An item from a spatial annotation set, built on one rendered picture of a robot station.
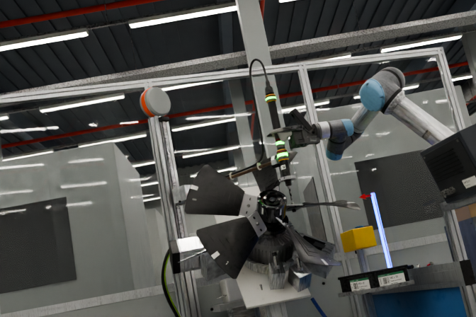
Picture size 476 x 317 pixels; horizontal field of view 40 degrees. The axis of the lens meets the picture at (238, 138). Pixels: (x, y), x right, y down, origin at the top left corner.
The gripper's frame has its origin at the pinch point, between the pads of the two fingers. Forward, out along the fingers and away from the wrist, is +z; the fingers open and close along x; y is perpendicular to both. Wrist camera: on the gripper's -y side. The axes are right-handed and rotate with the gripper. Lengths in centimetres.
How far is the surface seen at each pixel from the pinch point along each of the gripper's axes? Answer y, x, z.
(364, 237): 48, 21, -39
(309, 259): 54, -25, 2
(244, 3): -251, 398, -117
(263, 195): 25.9, -2.6, 8.8
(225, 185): 18.2, 6.2, 21.5
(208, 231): 37, -12, 35
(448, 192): 43, -66, -34
